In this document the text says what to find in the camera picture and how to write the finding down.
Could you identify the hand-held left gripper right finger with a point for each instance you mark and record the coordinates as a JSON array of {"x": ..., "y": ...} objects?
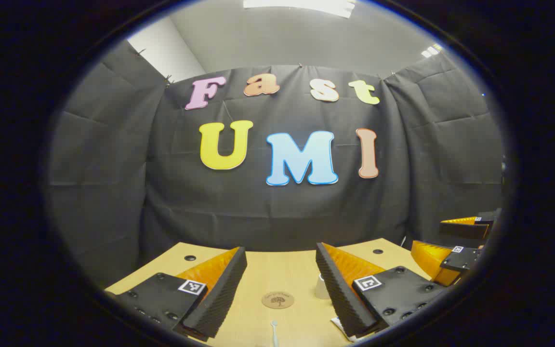
[{"x": 337, "y": 294}]

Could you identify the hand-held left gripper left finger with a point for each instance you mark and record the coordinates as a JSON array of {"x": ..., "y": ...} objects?
[{"x": 227, "y": 289}]

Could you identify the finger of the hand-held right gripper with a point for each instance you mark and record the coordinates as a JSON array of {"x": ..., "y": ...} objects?
[
  {"x": 460, "y": 260},
  {"x": 465, "y": 229}
]

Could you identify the white toothpaste tube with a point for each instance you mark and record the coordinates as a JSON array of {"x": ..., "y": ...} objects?
[{"x": 339, "y": 325}]

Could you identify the round cork coaster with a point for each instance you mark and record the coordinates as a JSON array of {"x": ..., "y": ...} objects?
[{"x": 278, "y": 300}]

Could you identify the pale blue toothbrush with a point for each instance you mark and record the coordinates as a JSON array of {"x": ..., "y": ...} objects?
[{"x": 274, "y": 332}]

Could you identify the light wooden desktop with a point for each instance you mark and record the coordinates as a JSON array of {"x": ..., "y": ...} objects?
[{"x": 268, "y": 274}]

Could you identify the black backdrop cloth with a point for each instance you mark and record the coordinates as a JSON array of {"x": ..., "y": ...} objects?
[{"x": 258, "y": 212}]

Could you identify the small ceiling light panel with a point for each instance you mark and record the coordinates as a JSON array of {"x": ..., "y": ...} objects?
[{"x": 431, "y": 50}]

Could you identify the large ceiling light panel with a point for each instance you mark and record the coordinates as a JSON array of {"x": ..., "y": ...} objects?
[{"x": 301, "y": 6}]

